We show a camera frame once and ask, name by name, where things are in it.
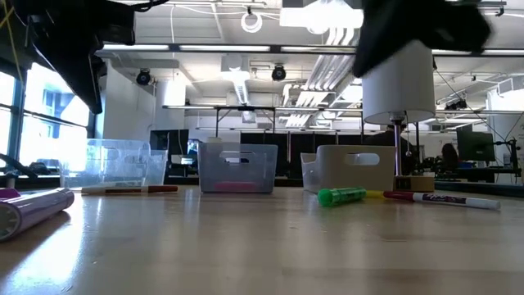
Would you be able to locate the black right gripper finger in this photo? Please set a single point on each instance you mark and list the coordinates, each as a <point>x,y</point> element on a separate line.
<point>374,53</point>

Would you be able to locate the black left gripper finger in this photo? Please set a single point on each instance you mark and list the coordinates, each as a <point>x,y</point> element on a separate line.
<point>78,73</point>

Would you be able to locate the white plastic bin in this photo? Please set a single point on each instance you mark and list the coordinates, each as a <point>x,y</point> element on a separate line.
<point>348,176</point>

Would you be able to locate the magenta highlighter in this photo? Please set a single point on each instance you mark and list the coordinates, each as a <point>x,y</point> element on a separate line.
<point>8,193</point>

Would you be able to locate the yellow highlighter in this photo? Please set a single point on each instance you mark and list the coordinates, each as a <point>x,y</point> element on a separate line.
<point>374,194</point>

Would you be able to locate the light purple marker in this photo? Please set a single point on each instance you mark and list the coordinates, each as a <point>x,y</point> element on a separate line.
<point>37,209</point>

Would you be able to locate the maroon thin marker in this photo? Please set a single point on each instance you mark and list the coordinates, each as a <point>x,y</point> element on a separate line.
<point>163,189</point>

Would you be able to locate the green highlighter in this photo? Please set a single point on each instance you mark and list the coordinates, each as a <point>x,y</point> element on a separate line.
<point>340,196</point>

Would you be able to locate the red dry-erase marker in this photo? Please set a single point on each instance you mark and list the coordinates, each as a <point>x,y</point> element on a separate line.
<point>442,199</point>

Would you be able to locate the pink-red marker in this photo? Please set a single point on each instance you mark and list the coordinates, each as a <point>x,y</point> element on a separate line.
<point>235,187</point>

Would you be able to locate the white table lamp wooden base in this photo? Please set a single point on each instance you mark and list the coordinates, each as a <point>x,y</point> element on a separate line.
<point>399,90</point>

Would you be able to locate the ceiling light strip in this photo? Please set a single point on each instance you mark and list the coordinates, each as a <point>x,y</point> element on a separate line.
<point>135,47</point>
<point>225,48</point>

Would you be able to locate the black round ceiling fixture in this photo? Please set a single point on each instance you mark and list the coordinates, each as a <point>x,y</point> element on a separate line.
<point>278,73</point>
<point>143,77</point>

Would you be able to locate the person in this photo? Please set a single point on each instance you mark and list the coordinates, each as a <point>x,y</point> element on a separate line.
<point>449,155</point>
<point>380,139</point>

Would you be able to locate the clear plastic bin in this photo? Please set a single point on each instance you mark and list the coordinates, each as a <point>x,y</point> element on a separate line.
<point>110,164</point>

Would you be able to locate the black computer monitor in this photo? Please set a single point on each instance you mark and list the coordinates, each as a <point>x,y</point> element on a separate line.
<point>168,145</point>
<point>475,145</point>

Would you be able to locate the cluttered office desk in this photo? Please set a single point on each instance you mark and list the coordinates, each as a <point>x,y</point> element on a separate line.
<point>471,174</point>

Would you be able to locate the grey translucent plastic bin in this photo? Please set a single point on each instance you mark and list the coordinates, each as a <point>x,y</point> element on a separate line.
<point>237,168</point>

